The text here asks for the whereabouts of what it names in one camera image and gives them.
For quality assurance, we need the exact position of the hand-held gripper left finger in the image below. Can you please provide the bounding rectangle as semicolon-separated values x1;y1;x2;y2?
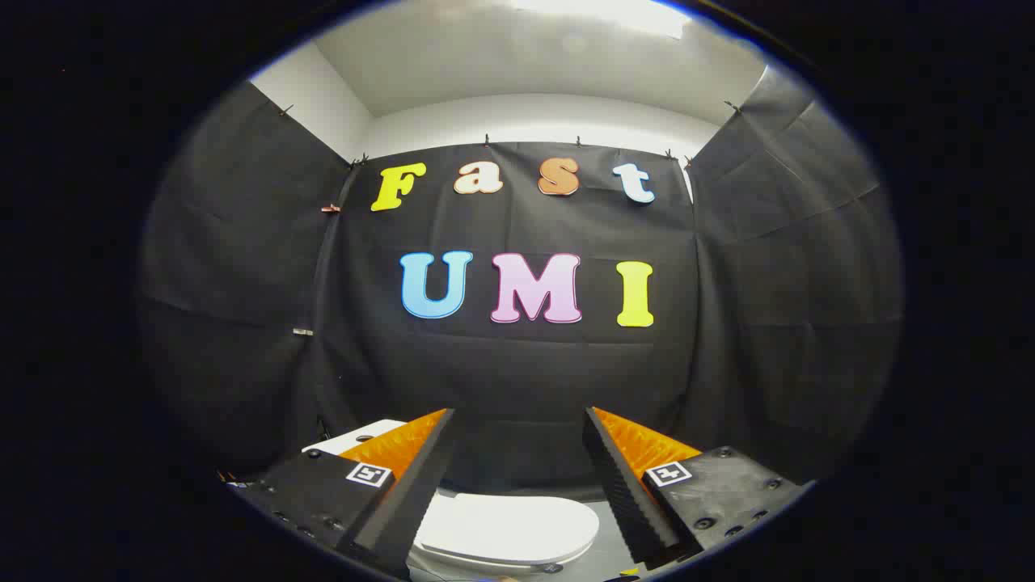
230;408;458;581

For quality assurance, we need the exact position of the white toilet seat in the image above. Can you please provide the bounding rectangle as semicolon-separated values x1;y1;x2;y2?
408;540;595;576

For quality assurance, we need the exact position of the ceiling light panel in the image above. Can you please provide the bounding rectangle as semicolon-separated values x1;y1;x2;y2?
509;0;696;40

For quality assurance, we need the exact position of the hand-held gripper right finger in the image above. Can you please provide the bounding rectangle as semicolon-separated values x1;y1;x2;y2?
582;407;813;571

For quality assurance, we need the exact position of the black backdrop cloth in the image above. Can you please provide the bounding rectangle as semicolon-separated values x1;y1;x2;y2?
137;65;902;502

